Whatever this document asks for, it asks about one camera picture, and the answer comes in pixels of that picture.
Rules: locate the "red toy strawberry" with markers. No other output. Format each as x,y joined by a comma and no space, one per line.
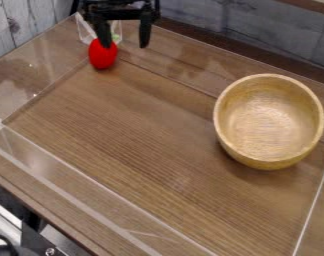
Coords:
100,56

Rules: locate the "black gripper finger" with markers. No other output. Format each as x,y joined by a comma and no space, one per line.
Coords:
103,32
144,29

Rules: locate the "wooden bowl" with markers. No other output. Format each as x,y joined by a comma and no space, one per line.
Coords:
267,118

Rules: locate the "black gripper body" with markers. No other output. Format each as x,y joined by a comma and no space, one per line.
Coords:
120,9

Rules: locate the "clear acrylic tray wall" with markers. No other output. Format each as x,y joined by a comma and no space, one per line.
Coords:
109,153

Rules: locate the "black table clamp bracket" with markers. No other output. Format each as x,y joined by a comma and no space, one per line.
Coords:
33,241

